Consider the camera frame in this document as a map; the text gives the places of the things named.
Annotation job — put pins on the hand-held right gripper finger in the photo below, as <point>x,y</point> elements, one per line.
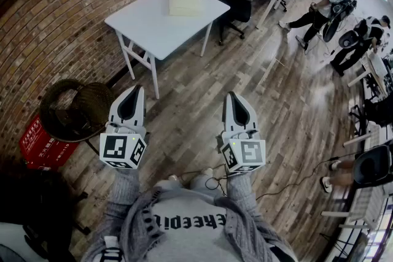
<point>227,113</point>
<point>250,119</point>

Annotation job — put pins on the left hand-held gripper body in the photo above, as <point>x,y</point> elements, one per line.
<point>113,147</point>

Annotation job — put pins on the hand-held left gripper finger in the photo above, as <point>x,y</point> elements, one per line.
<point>140,113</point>
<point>116,110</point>

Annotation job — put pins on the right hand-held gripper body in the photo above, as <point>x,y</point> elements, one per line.
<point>251,153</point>

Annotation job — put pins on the person's left forearm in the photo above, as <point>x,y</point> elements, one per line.
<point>122,190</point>

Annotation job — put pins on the person's right forearm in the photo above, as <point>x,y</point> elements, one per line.
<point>242,190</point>

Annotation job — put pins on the brown wicker chair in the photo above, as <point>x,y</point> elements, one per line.
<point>86,104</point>

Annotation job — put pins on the person's legs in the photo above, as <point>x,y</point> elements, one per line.
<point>199,182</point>

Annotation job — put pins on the red box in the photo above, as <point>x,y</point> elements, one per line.
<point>46,147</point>

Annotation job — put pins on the white folding table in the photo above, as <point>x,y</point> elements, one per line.
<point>159,30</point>

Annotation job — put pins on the person's torso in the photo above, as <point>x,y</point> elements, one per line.
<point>184,224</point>

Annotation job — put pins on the black mesh chair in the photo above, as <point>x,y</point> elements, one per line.
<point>374,165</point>

